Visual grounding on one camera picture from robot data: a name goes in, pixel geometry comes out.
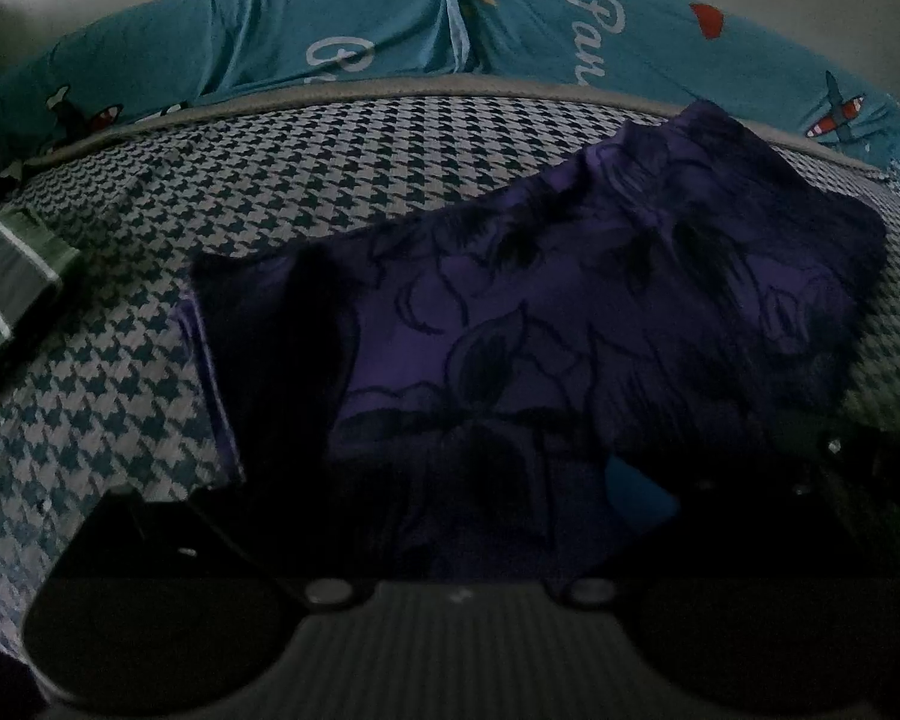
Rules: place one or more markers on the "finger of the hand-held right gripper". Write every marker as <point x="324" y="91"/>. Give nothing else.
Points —
<point x="825" y="465"/>

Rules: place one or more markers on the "teal printed bed bumper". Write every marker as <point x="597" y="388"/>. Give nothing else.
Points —
<point x="270" y="30"/>

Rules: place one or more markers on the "green striped cloth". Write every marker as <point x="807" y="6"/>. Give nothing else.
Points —
<point x="7" y="277"/>

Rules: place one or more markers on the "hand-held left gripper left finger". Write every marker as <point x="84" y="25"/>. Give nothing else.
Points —
<point x="255" y="532"/>

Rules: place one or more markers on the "purple floral garment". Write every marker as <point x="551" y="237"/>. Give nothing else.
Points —
<point x="532" y="300"/>

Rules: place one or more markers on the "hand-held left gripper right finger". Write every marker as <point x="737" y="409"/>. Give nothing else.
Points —
<point x="637" y="491"/>

